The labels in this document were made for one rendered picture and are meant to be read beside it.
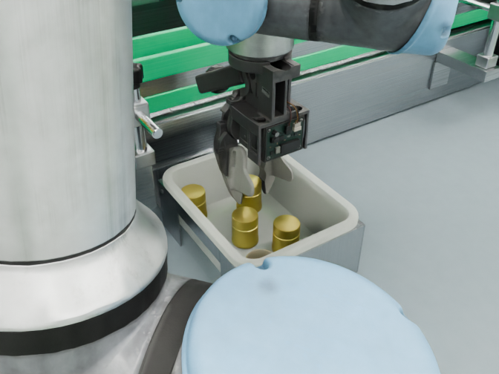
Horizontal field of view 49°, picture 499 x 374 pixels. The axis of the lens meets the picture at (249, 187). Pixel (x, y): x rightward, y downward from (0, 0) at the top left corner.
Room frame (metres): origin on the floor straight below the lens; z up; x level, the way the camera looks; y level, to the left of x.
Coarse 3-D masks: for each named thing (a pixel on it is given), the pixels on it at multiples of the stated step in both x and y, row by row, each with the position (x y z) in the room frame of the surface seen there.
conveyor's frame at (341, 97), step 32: (480, 32) 1.03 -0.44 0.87; (352, 64) 0.86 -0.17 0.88; (384, 64) 0.89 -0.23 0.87; (416, 64) 0.94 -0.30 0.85; (224, 96) 0.74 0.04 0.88; (320, 96) 0.82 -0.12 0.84; (352, 96) 0.86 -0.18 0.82; (384, 96) 0.90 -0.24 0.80; (416, 96) 0.95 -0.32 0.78; (160, 128) 0.66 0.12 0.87; (192, 128) 0.69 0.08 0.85; (320, 128) 0.82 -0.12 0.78; (160, 160) 0.66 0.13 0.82
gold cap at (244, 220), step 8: (240, 208) 0.56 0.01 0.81; (248, 208) 0.56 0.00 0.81; (232, 216) 0.54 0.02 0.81; (240, 216) 0.54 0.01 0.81; (248, 216) 0.54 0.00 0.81; (256, 216) 0.54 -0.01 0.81; (232, 224) 0.54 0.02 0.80; (240, 224) 0.53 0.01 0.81; (248, 224) 0.53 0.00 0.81; (256, 224) 0.54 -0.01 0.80; (232, 232) 0.54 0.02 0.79; (240, 232) 0.53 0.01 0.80; (248, 232) 0.53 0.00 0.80; (256, 232) 0.54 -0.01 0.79; (232, 240) 0.54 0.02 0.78; (240, 240) 0.53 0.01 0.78; (248, 240) 0.53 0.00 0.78; (256, 240) 0.54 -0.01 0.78; (240, 248) 0.53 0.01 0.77; (248, 248) 0.53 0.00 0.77
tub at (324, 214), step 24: (240, 144) 0.67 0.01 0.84; (192, 168) 0.62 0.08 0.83; (216, 168) 0.64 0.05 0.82; (216, 192) 0.63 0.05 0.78; (288, 192) 0.61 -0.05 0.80; (312, 192) 0.58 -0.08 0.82; (336, 192) 0.55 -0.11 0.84; (192, 216) 0.51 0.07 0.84; (216, 216) 0.59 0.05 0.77; (264, 216) 0.59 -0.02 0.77; (312, 216) 0.57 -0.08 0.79; (336, 216) 0.53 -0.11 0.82; (216, 240) 0.46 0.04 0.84; (264, 240) 0.54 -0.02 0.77; (312, 240) 0.46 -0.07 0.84; (240, 264) 0.43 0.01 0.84
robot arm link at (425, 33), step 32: (320, 0) 0.43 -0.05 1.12; (352, 0) 0.41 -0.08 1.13; (384, 0) 0.39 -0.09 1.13; (416, 0) 0.40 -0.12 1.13; (448, 0) 0.41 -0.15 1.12; (320, 32) 0.43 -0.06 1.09; (352, 32) 0.43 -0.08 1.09; (384, 32) 0.41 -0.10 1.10; (416, 32) 0.41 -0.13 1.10; (448, 32) 0.41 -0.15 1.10
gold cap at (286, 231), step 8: (280, 216) 0.54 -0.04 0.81; (288, 216) 0.54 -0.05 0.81; (280, 224) 0.52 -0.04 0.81; (288, 224) 0.52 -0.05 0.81; (296, 224) 0.52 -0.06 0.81; (280, 232) 0.51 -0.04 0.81; (288, 232) 0.51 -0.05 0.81; (296, 232) 0.51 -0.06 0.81; (280, 240) 0.51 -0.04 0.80; (288, 240) 0.51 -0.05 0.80; (296, 240) 0.52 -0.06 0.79; (272, 248) 0.52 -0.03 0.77; (280, 248) 0.51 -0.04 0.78
